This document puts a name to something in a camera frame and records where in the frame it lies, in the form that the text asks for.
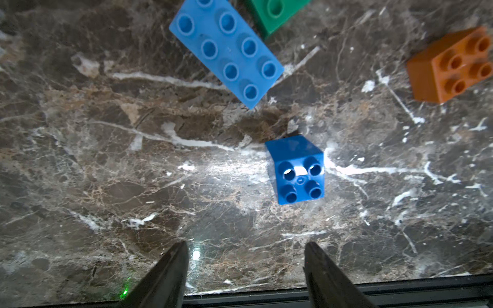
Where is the green long lego brick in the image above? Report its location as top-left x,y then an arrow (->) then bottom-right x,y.
245,0 -> 310,39

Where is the blue small lego brick front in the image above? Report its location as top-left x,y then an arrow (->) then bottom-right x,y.
265,136 -> 325,205

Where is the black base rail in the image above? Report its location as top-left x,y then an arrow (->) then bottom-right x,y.
22,274 -> 493,308

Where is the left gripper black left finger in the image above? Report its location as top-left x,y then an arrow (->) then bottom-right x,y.
116,241 -> 189,307

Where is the light blue long lego brick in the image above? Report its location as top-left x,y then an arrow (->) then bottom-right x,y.
169,0 -> 284,109

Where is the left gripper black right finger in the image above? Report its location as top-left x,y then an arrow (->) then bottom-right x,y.
304,242 -> 375,308

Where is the orange small lego brick left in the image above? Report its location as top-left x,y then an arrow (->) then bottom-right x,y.
406,26 -> 492,104

